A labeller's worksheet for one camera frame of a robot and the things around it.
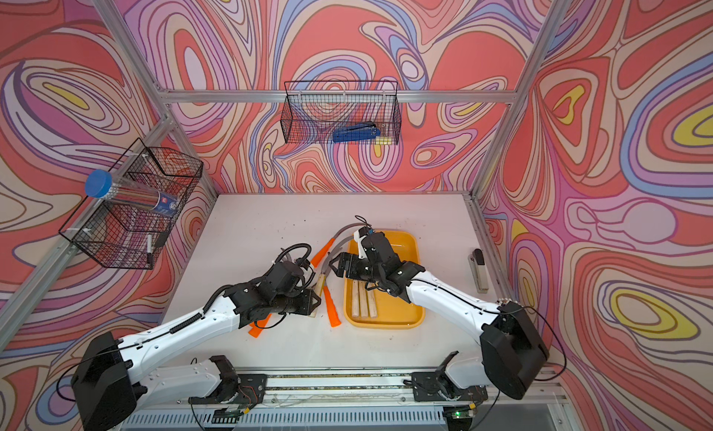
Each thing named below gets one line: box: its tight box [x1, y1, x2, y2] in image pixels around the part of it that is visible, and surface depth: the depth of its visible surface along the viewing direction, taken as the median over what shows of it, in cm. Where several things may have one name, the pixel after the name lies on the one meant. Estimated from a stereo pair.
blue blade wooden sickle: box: [365, 282, 377, 319], surface depth 88 cm
